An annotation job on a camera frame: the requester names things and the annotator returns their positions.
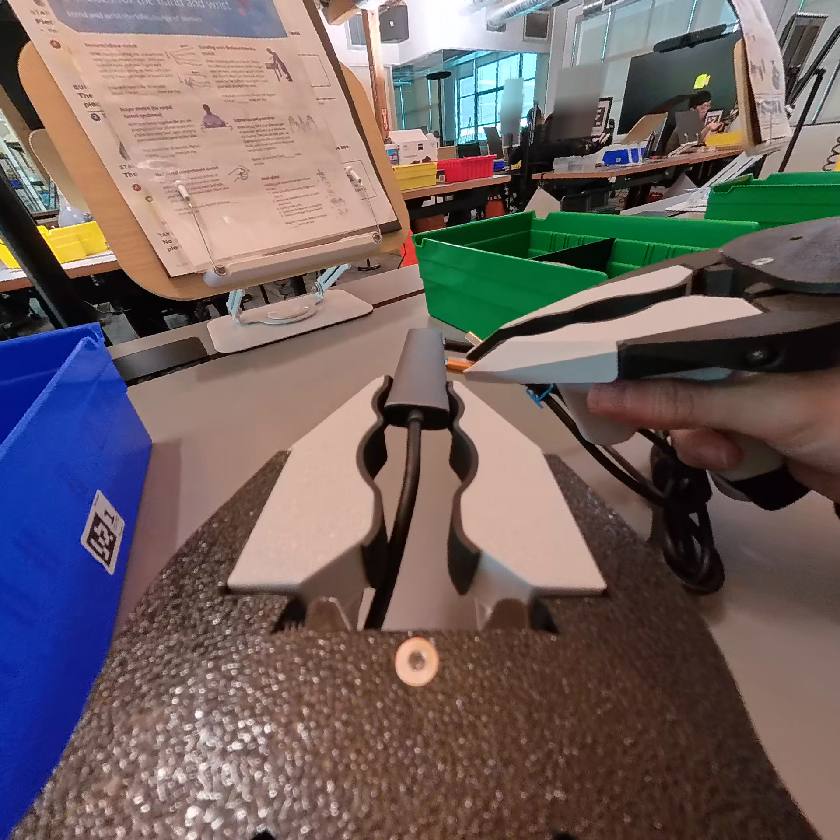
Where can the black stand pole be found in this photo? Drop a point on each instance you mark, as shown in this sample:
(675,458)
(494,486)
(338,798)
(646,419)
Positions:
(33,262)

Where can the small blue plastic bin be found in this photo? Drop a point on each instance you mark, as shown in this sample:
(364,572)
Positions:
(623,155)

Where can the grey desk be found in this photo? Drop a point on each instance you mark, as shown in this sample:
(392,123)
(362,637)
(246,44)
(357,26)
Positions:
(754,623)

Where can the black wall speaker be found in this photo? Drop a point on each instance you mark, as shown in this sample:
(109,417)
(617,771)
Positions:
(394,23)

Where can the green plastic bin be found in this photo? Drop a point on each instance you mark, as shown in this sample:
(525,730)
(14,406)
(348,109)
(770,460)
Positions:
(774,197)
(472,282)

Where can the red plastic bin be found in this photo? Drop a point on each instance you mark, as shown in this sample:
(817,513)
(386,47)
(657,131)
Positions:
(467,169)

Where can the document stand with paper sheet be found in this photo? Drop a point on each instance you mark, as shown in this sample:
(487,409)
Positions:
(764,85)

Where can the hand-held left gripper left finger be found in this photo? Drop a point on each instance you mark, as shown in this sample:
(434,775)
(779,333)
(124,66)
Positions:
(308,518)

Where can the dark grey USB hub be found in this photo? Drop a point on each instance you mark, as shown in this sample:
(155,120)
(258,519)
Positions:
(417,374)

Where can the person's right hand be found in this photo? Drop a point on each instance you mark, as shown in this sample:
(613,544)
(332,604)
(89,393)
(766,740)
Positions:
(754,413)

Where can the black monitor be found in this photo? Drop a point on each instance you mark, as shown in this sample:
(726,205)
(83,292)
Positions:
(656,85)

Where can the yellow plastic bin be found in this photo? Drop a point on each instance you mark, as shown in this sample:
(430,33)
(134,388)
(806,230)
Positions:
(72,239)
(415,176)

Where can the document stand with instruction sheet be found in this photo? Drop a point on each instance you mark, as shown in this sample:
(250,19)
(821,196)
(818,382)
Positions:
(197,131)

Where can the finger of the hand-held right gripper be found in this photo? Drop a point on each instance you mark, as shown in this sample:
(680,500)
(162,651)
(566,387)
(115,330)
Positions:
(590,302)
(558,361)

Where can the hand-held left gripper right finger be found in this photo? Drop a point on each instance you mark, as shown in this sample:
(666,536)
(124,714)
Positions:
(531,518)

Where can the small tag sign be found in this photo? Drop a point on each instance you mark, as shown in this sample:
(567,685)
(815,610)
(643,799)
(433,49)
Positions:
(602,118)

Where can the small wooden board stand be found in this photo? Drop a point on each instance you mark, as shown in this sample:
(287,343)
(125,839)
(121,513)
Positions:
(49,164)

